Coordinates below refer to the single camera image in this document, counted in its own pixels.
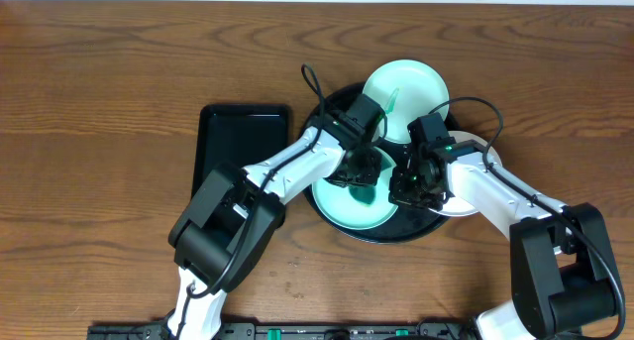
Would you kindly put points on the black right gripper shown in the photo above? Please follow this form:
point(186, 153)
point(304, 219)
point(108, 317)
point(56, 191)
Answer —
point(399, 194)

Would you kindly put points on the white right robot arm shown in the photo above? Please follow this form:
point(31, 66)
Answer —
point(563, 272)

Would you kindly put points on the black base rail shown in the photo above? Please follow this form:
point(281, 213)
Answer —
point(252, 331)

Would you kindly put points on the white plate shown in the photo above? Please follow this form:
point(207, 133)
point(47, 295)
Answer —
point(460, 206)

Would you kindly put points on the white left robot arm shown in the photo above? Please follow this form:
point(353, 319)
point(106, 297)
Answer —
point(223, 231)

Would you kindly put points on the black rectangular tray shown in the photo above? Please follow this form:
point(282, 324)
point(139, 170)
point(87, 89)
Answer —
point(241, 134)

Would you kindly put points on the green yellow sponge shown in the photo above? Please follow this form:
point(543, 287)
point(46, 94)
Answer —
point(365, 195)

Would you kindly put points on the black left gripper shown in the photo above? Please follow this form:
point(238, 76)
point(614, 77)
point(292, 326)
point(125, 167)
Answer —
point(358, 169)

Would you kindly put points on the black round tray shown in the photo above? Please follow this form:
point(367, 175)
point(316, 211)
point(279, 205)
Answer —
point(406, 223)

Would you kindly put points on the mint plate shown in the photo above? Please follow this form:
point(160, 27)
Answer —
point(406, 89)
point(337, 206)

